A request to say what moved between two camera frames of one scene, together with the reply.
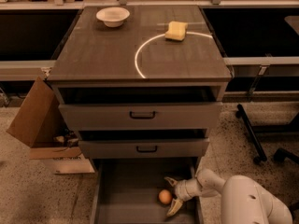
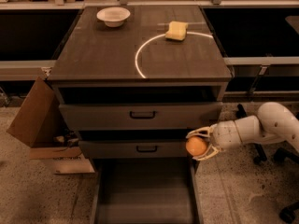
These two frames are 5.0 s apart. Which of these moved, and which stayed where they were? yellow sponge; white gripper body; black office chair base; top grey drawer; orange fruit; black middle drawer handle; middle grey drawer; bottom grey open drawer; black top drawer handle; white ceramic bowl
Moved: orange fruit; white gripper body
Stayed: white ceramic bowl; middle grey drawer; black office chair base; bottom grey open drawer; yellow sponge; top grey drawer; black middle drawer handle; black top drawer handle
